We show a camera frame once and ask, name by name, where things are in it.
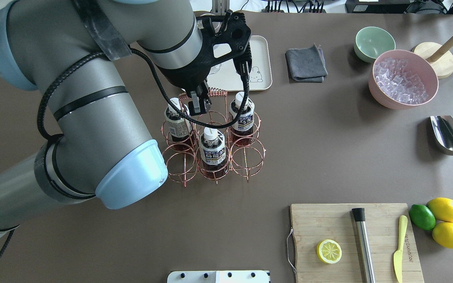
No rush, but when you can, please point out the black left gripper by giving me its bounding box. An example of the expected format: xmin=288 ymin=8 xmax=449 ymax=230
xmin=158 ymin=11 xmax=253 ymax=116

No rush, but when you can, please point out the copper wire bottle basket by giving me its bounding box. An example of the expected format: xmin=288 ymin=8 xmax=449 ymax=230
xmin=161 ymin=87 xmax=267 ymax=187

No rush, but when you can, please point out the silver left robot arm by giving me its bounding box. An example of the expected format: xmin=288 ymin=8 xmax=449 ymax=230
xmin=0 ymin=0 xmax=251 ymax=238

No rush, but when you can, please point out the tea bottle white cap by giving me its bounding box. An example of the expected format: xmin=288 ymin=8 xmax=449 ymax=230
xmin=199 ymin=127 xmax=228 ymax=179
xmin=228 ymin=92 xmax=255 ymax=136
xmin=164 ymin=98 xmax=192 ymax=143

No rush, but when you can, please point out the cream rabbit tray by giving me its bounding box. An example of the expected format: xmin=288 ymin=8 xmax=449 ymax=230
xmin=207 ymin=35 xmax=272 ymax=92

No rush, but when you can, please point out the clear wine glass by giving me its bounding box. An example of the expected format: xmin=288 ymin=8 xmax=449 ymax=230
xmin=209 ymin=63 xmax=222 ymax=75

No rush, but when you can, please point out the grey folded cloth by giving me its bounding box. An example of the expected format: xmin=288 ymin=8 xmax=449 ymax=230
xmin=285 ymin=44 xmax=328 ymax=83

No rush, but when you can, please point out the bamboo cutting board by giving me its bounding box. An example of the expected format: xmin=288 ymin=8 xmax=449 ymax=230
xmin=290 ymin=204 xmax=408 ymax=283

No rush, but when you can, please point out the green bowl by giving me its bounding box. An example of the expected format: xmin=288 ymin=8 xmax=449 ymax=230
xmin=354 ymin=26 xmax=396 ymax=63

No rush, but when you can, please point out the steel muddler black tip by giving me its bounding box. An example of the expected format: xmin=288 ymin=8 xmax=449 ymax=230
xmin=351 ymin=208 xmax=376 ymax=283

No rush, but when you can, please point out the half lemon slice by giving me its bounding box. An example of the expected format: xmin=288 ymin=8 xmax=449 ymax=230
xmin=316 ymin=239 xmax=342 ymax=265

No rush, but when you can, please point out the clear ice cubes pile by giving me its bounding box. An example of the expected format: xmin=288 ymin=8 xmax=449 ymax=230
xmin=373 ymin=58 xmax=429 ymax=105

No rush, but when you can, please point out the pink bowl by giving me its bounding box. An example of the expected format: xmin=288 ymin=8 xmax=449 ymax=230
xmin=368 ymin=50 xmax=439 ymax=110

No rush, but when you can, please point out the yellow plastic knife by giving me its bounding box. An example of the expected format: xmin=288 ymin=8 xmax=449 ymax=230
xmin=392 ymin=215 xmax=408 ymax=283

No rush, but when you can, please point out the wooden cup tree stand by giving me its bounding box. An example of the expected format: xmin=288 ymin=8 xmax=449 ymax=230
xmin=411 ymin=36 xmax=453 ymax=79

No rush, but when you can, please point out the green lime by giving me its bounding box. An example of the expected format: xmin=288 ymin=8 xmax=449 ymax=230
xmin=409 ymin=204 xmax=436 ymax=231

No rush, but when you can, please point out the yellow lemon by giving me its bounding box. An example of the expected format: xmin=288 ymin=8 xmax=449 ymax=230
xmin=426 ymin=197 xmax=453 ymax=222
xmin=432 ymin=222 xmax=453 ymax=249

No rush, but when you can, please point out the black camera cable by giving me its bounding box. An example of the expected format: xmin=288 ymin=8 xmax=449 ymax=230
xmin=0 ymin=47 xmax=252 ymax=283

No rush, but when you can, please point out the aluminium frame post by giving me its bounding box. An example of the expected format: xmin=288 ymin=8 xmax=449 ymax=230
xmin=210 ymin=0 xmax=230 ymax=15

